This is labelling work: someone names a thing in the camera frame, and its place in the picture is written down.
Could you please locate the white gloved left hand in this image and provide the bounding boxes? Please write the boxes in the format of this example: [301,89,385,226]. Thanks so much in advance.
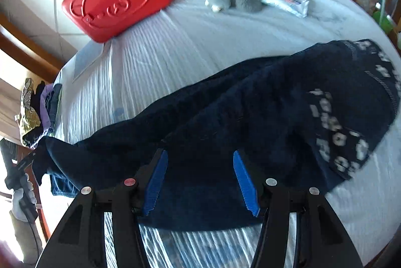
[12,174,38,224]

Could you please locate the striped white bed sheet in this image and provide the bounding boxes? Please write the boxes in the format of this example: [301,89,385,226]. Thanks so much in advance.
[56,0,400,263]

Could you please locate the grey booklet on bed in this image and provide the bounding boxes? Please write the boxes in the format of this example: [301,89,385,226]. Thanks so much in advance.
[72,41,111,83]

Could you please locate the pile of folded clothes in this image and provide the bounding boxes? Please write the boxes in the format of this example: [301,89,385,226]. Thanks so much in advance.
[15,78,62,148]

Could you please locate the dark blue jeans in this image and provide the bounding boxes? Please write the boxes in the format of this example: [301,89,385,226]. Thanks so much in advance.
[33,40,400,231]

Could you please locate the white tube package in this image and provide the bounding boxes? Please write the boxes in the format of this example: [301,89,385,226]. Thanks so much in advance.
[261,0,309,18]

